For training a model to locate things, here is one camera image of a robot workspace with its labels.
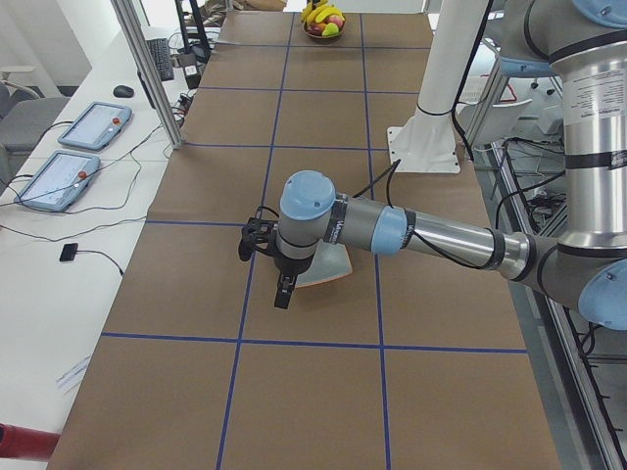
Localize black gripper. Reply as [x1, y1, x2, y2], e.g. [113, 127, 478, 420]
[272, 250, 313, 308]

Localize grey square plate orange rim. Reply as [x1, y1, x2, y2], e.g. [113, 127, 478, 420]
[296, 241, 353, 288]

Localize wicker fruit basket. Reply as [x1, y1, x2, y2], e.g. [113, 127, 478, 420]
[302, 23, 344, 43]

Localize small black box device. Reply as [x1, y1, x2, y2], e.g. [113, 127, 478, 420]
[59, 243, 78, 262]

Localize upper teach pendant tablet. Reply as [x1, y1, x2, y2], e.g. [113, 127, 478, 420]
[57, 102, 133, 151]

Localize teach pendant tablet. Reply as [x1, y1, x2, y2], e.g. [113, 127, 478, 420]
[57, 102, 133, 151]
[14, 150, 101, 212]

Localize lower teach pendant tablet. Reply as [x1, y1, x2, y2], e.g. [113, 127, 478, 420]
[14, 150, 101, 212]

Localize black computer mouse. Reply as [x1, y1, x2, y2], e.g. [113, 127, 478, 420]
[113, 85, 135, 99]

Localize black keyboard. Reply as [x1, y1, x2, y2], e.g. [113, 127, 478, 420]
[146, 38, 174, 81]

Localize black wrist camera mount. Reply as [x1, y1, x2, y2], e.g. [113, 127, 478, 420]
[238, 217, 274, 261]

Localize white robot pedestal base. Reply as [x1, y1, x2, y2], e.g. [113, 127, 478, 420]
[387, 0, 492, 174]

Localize aluminium frame post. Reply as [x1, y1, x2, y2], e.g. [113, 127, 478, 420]
[111, 0, 183, 150]

